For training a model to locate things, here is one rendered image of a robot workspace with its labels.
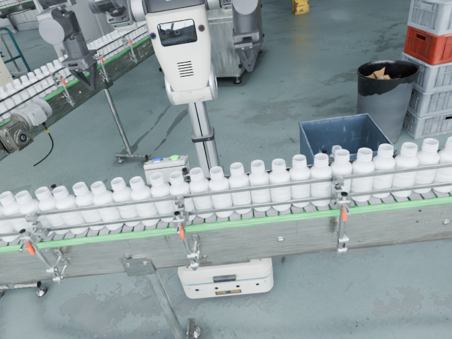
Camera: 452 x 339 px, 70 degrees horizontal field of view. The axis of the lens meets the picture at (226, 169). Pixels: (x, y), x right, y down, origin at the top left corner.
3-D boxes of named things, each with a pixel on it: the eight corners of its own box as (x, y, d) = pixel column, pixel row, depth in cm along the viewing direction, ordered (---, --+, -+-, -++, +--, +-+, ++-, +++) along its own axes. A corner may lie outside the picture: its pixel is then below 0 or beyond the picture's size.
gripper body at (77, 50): (62, 69, 85) (50, 40, 81) (77, 58, 94) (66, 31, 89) (86, 66, 85) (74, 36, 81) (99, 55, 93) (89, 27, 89)
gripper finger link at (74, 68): (78, 95, 92) (64, 62, 87) (87, 85, 98) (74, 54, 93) (101, 91, 92) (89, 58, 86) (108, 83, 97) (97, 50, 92)
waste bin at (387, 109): (360, 153, 283) (368, 83, 246) (344, 128, 320) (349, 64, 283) (414, 146, 279) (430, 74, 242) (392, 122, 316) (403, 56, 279)
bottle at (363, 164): (354, 204, 96) (359, 159, 87) (346, 192, 101) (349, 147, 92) (374, 200, 96) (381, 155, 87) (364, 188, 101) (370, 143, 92)
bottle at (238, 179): (250, 200, 105) (244, 158, 95) (254, 212, 100) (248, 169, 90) (232, 204, 104) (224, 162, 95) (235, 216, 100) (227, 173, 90)
